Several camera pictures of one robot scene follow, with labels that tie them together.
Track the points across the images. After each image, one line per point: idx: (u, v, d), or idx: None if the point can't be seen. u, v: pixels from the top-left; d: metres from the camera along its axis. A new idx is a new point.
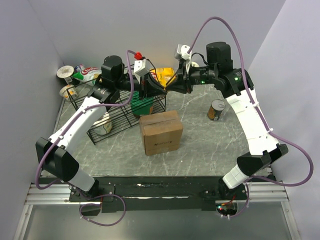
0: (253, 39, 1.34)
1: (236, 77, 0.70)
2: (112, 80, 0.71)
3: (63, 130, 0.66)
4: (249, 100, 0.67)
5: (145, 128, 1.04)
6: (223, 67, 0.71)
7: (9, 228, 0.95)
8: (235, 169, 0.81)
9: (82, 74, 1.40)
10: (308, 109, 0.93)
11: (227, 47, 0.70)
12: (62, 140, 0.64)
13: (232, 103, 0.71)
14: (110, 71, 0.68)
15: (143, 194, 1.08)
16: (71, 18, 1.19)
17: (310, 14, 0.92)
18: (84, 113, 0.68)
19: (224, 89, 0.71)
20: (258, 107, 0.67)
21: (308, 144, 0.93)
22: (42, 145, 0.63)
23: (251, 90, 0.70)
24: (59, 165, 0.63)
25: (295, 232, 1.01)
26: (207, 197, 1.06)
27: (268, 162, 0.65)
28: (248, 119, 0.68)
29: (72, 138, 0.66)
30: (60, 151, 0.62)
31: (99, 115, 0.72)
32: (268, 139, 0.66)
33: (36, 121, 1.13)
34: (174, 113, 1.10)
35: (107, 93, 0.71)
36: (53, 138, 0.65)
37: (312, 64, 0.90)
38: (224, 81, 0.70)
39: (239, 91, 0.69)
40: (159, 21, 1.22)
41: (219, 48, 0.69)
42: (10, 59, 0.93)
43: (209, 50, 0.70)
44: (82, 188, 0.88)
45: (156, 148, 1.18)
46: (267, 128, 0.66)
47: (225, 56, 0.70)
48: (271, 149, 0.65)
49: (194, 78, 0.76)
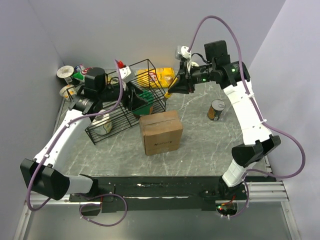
0: (254, 39, 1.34)
1: (233, 69, 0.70)
2: (96, 90, 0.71)
3: (48, 148, 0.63)
4: (244, 91, 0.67)
5: (145, 128, 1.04)
6: (221, 61, 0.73)
7: (10, 228, 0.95)
8: (232, 164, 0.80)
9: (82, 74, 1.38)
10: (308, 109, 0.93)
11: (223, 42, 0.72)
12: (49, 159, 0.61)
13: (228, 94, 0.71)
14: (95, 80, 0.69)
15: (144, 194, 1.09)
16: (71, 18, 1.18)
17: (310, 15, 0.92)
18: (68, 127, 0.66)
19: (222, 80, 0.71)
20: (253, 99, 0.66)
21: (307, 145, 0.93)
22: (28, 167, 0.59)
23: (247, 81, 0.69)
24: (48, 185, 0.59)
25: (295, 232, 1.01)
26: (206, 197, 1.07)
27: (261, 151, 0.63)
28: (243, 109, 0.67)
29: (60, 154, 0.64)
30: (47, 171, 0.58)
31: (83, 128, 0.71)
32: (261, 129, 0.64)
33: (36, 121, 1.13)
34: (174, 113, 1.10)
35: (90, 103, 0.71)
36: (39, 158, 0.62)
37: (312, 65, 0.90)
38: (222, 72, 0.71)
39: (235, 82, 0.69)
40: (159, 21, 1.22)
41: (215, 43, 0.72)
42: (11, 59, 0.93)
43: (206, 47, 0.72)
44: (83, 189, 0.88)
45: (156, 148, 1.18)
46: (260, 118, 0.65)
47: (222, 51, 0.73)
48: (263, 139, 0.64)
49: (195, 76, 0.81)
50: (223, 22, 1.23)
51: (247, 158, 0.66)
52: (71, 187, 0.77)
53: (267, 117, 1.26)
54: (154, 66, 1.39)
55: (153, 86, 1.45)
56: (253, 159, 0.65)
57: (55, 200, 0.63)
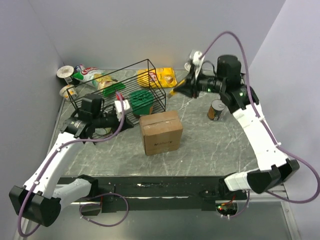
0: (254, 39, 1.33)
1: (241, 93, 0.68)
2: (91, 113, 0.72)
3: (38, 174, 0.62)
4: (254, 115, 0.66)
5: (145, 128, 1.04)
6: (231, 83, 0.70)
7: (9, 229, 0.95)
8: (240, 177, 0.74)
9: (82, 74, 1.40)
10: (308, 109, 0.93)
11: (239, 63, 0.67)
12: (39, 186, 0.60)
13: (238, 118, 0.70)
14: (92, 103, 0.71)
15: (144, 194, 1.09)
16: (71, 18, 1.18)
17: (311, 15, 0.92)
18: (59, 151, 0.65)
19: (230, 104, 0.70)
20: (264, 122, 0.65)
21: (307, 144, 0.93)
22: (17, 195, 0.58)
23: (256, 104, 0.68)
24: (37, 213, 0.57)
25: (295, 232, 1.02)
26: (206, 197, 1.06)
27: (278, 177, 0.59)
28: (255, 133, 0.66)
29: (50, 180, 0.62)
30: (36, 198, 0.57)
31: (73, 152, 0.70)
32: (275, 153, 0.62)
33: (36, 121, 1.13)
34: (174, 113, 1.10)
35: (83, 124, 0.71)
36: (28, 185, 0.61)
37: (312, 65, 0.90)
38: (230, 97, 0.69)
39: (244, 106, 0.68)
40: (159, 21, 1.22)
41: (229, 63, 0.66)
42: (11, 59, 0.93)
43: (219, 63, 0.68)
44: (83, 191, 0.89)
45: (156, 148, 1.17)
46: (274, 142, 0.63)
47: (235, 72, 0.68)
48: (280, 164, 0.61)
49: (201, 85, 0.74)
50: (223, 22, 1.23)
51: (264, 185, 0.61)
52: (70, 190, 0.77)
53: (268, 117, 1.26)
54: (153, 66, 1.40)
55: (153, 86, 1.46)
56: (269, 186, 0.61)
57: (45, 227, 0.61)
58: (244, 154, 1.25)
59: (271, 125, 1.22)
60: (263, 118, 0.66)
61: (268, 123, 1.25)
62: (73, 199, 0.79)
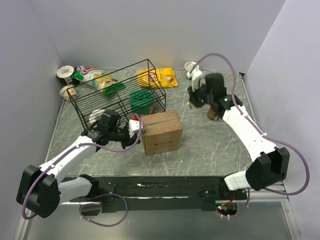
0: (254, 39, 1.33)
1: (226, 99, 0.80)
2: (108, 126, 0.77)
3: (54, 160, 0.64)
4: (238, 113, 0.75)
5: (145, 128, 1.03)
6: (218, 93, 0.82)
7: (9, 229, 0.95)
8: (240, 176, 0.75)
9: (82, 74, 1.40)
10: (307, 109, 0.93)
11: (220, 76, 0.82)
12: (53, 170, 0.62)
13: (227, 120, 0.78)
14: (110, 118, 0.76)
15: (144, 194, 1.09)
16: (70, 18, 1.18)
17: (311, 14, 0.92)
18: (77, 147, 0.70)
19: (218, 110, 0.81)
20: (248, 117, 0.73)
21: (307, 145, 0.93)
22: (30, 174, 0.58)
23: (240, 106, 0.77)
24: (43, 197, 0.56)
25: (295, 232, 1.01)
26: (206, 196, 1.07)
27: (269, 162, 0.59)
28: (242, 128, 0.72)
29: (62, 170, 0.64)
30: (48, 180, 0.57)
31: (86, 155, 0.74)
32: (262, 142, 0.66)
33: (36, 121, 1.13)
34: (175, 113, 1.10)
35: (100, 135, 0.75)
36: (43, 167, 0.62)
37: (312, 64, 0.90)
38: (217, 104, 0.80)
39: (228, 107, 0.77)
40: (159, 21, 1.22)
41: (213, 77, 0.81)
42: (10, 59, 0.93)
43: (206, 78, 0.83)
44: (82, 191, 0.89)
45: (155, 148, 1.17)
46: (259, 132, 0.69)
47: (220, 84, 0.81)
48: (268, 150, 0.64)
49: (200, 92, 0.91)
50: (223, 22, 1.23)
51: (260, 174, 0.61)
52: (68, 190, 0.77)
53: (268, 117, 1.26)
54: (153, 66, 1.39)
55: (153, 86, 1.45)
56: (263, 174, 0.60)
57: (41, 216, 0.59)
58: (244, 154, 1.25)
59: (271, 125, 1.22)
60: (247, 114, 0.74)
61: (268, 123, 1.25)
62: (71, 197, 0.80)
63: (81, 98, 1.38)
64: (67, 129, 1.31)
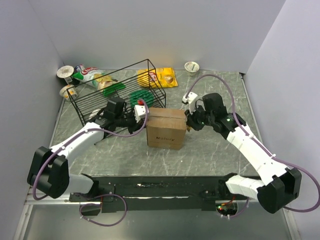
0: (254, 39, 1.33)
1: (228, 118, 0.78)
2: (114, 113, 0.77)
3: (65, 142, 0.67)
4: (243, 134, 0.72)
5: (149, 119, 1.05)
6: (218, 113, 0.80)
7: (10, 228, 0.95)
8: (246, 186, 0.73)
9: (82, 74, 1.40)
10: (307, 109, 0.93)
11: (217, 96, 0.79)
12: (63, 151, 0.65)
13: (232, 140, 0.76)
14: (116, 104, 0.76)
15: (144, 194, 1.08)
16: (71, 18, 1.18)
17: (312, 14, 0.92)
18: (86, 132, 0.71)
19: (221, 130, 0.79)
20: (254, 138, 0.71)
21: (307, 144, 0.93)
22: (42, 153, 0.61)
23: (244, 125, 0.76)
24: (53, 177, 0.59)
25: (295, 231, 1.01)
26: (207, 197, 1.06)
27: (282, 186, 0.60)
28: (249, 149, 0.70)
29: (72, 152, 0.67)
30: (59, 160, 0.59)
31: (94, 141, 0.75)
32: (273, 165, 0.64)
33: (36, 121, 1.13)
34: (182, 112, 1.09)
35: (107, 122, 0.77)
36: (54, 148, 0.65)
37: (312, 64, 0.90)
38: (220, 124, 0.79)
39: (233, 128, 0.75)
40: (158, 21, 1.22)
41: (212, 98, 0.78)
42: (10, 58, 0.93)
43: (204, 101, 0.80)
44: (82, 190, 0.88)
45: (158, 142, 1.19)
46: (269, 154, 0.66)
47: (219, 103, 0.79)
48: (280, 174, 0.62)
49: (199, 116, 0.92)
50: (223, 22, 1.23)
51: (274, 200, 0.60)
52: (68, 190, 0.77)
53: (267, 117, 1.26)
54: (154, 66, 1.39)
55: (153, 86, 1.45)
56: (277, 199, 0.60)
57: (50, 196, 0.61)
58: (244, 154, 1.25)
59: (271, 125, 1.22)
60: (253, 135, 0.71)
61: (269, 123, 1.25)
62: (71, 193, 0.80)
63: (81, 98, 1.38)
64: (67, 129, 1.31)
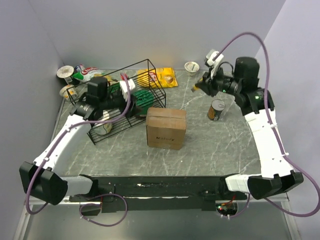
0: (254, 39, 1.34)
1: (257, 96, 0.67)
2: (98, 97, 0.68)
3: (48, 151, 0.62)
4: (266, 121, 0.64)
5: (149, 119, 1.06)
6: (248, 84, 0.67)
7: (10, 229, 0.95)
8: (242, 181, 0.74)
9: (82, 74, 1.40)
10: (310, 109, 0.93)
11: (257, 64, 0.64)
12: (49, 162, 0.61)
13: (249, 121, 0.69)
14: (98, 87, 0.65)
15: (144, 194, 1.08)
16: (71, 18, 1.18)
17: (311, 14, 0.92)
18: (69, 131, 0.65)
19: (243, 106, 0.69)
20: (275, 129, 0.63)
21: (309, 144, 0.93)
22: (26, 171, 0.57)
23: (271, 110, 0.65)
24: (46, 189, 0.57)
25: (295, 232, 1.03)
26: (206, 197, 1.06)
27: (280, 186, 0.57)
28: (262, 139, 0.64)
29: (59, 158, 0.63)
30: (47, 173, 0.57)
31: (82, 134, 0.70)
32: (281, 164, 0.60)
33: (35, 121, 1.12)
34: (183, 112, 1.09)
35: (91, 109, 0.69)
36: (38, 161, 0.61)
37: (312, 64, 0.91)
38: (244, 98, 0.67)
39: (257, 110, 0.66)
40: (159, 21, 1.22)
41: (247, 64, 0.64)
42: (11, 59, 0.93)
43: (237, 64, 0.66)
44: (82, 190, 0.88)
45: (158, 142, 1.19)
46: (282, 151, 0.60)
47: (252, 74, 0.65)
48: (283, 174, 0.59)
49: (217, 84, 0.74)
50: (223, 22, 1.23)
51: (263, 193, 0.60)
52: (71, 190, 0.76)
53: None
54: (153, 66, 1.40)
55: (153, 86, 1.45)
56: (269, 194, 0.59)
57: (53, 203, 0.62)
58: (244, 154, 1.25)
59: None
60: (276, 125, 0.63)
61: None
62: (73, 192, 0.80)
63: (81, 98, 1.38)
64: None
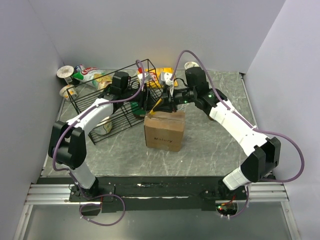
0: (254, 39, 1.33)
1: (210, 95, 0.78)
2: (120, 89, 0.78)
3: (80, 116, 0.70)
4: (225, 108, 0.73)
5: (147, 119, 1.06)
6: (201, 89, 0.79)
7: (9, 229, 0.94)
8: (237, 173, 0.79)
9: (82, 74, 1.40)
10: (307, 109, 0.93)
11: (202, 71, 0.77)
12: (79, 124, 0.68)
13: (214, 116, 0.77)
14: (121, 80, 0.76)
15: (143, 194, 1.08)
16: (71, 18, 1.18)
17: (311, 14, 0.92)
18: (98, 107, 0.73)
19: (203, 107, 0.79)
20: (235, 112, 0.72)
21: (305, 145, 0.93)
22: (59, 127, 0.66)
23: (225, 101, 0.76)
24: (72, 147, 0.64)
25: (295, 232, 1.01)
26: (207, 197, 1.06)
27: (264, 155, 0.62)
28: (231, 124, 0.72)
29: (87, 124, 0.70)
30: (77, 131, 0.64)
31: (105, 115, 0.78)
32: (255, 136, 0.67)
33: (35, 121, 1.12)
34: (183, 114, 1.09)
35: (115, 98, 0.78)
36: (70, 122, 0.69)
37: (312, 64, 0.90)
38: (202, 101, 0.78)
39: (214, 104, 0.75)
40: (158, 20, 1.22)
41: (194, 73, 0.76)
42: (10, 58, 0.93)
43: (186, 75, 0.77)
44: (84, 184, 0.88)
45: (156, 142, 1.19)
46: (250, 126, 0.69)
47: (202, 79, 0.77)
48: (261, 143, 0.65)
49: (177, 99, 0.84)
50: (223, 22, 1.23)
51: (254, 168, 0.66)
52: (78, 173, 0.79)
53: (267, 117, 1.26)
54: (153, 66, 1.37)
55: (153, 87, 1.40)
56: (259, 166, 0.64)
57: (72, 166, 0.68)
58: (244, 154, 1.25)
59: (270, 125, 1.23)
60: (234, 109, 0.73)
61: (268, 123, 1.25)
62: (80, 177, 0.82)
63: (81, 98, 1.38)
64: None
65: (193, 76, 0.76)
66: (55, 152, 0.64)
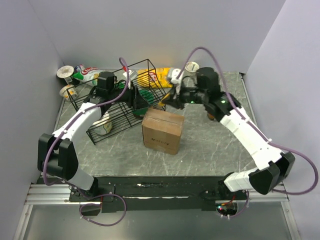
0: (254, 40, 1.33)
1: (223, 100, 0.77)
2: (107, 90, 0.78)
3: (66, 125, 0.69)
4: (240, 118, 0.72)
5: (146, 119, 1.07)
6: (213, 93, 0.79)
7: (9, 229, 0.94)
8: (242, 178, 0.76)
9: (82, 74, 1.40)
10: (307, 109, 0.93)
11: (216, 74, 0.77)
12: (66, 134, 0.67)
13: (226, 124, 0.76)
14: (106, 80, 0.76)
15: (144, 194, 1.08)
16: (70, 17, 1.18)
17: (312, 14, 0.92)
18: (84, 113, 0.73)
19: (215, 113, 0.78)
20: (250, 122, 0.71)
21: (306, 144, 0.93)
22: (46, 141, 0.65)
23: (239, 108, 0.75)
24: (63, 159, 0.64)
25: (295, 232, 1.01)
26: (207, 197, 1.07)
27: (278, 172, 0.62)
28: (245, 134, 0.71)
29: (75, 133, 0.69)
30: (64, 143, 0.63)
31: (93, 119, 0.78)
32: (269, 150, 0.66)
33: (35, 120, 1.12)
34: (181, 119, 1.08)
35: (102, 100, 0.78)
36: (56, 134, 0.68)
37: (313, 64, 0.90)
38: (214, 106, 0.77)
39: (228, 111, 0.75)
40: (158, 20, 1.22)
41: (208, 76, 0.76)
42: (10, 57, 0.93)
43: (199, 77, 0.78)
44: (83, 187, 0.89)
45: (152, 143, 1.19)
46: (265, 139, 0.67)
47: (215, 82, 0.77)
48: (276, 159, 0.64)
49: (184, 98, 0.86)
50: (223, 22, 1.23)
51: (265, 183, 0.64)
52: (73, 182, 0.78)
53: (267, 117, 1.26)
54: (153, 66, 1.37)
55: (153, 86, 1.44)
56: (272, 183, 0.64)
57: (65, 178, 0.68)
58: (244, 154, 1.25)
59: (270, 125, 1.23)
60: (249, 119, 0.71)
61: (268, 123, 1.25)
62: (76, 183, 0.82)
63: (81, 98, 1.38)
64: None
65: (206, 80, 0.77)
66: (45, 167, 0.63)
